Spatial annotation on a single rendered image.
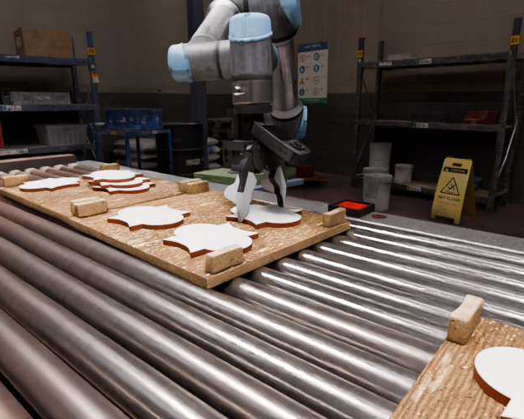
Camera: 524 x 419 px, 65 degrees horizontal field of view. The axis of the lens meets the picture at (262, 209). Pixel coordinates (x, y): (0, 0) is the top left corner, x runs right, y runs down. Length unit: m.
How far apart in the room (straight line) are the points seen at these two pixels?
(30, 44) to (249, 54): 4.64
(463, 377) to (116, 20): 6.23
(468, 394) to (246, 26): 0.61
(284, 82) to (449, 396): 1.10
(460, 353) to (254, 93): 0.52
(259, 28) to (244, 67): 0.07
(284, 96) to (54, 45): 4.21
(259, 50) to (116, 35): 5.66
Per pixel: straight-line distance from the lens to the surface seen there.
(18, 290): 0.62
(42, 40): 5.33
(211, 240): 0.64
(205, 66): 0.87
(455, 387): 0.38
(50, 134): 5.30
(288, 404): 0.36
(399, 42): 6.02
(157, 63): 6.61
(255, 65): 0.75
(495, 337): 0.47
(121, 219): 0.79
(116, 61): 6.32
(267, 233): 0.70
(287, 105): 1.39
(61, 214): 0.91
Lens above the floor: 1.15
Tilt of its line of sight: 15 degrees down
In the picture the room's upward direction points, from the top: straight up
